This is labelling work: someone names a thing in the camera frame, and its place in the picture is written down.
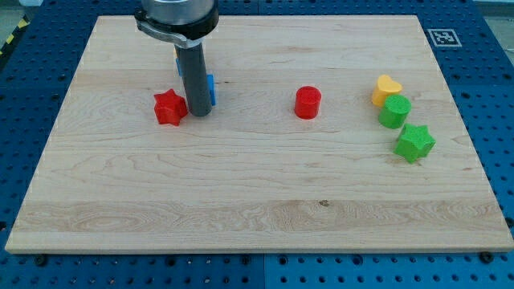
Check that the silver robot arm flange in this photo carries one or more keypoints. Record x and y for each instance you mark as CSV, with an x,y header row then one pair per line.
x,y
184,23

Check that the red cylinder block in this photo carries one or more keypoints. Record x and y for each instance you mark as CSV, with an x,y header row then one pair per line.
x,y
307,102

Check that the wooden board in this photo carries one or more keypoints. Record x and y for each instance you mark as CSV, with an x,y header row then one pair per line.
x,y
253,177

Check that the blue block behind rod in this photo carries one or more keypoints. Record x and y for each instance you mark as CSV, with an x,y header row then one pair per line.
x,y
211,83

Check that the red star block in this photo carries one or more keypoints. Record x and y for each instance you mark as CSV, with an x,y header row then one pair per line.
x,y
170,107

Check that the blue block upper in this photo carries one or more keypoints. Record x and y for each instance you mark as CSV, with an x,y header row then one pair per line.
x,y
179,71

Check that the yellow heart block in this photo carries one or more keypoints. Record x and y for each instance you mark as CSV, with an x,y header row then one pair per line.
x,y
384,87

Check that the green cylinder block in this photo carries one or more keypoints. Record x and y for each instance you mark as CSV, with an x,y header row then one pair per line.
x,y
394,111

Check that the green star block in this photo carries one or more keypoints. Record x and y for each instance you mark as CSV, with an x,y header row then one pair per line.
x,y
414,142

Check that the white fiducial marker tag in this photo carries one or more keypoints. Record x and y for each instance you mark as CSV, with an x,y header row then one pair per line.
x,y
444,37

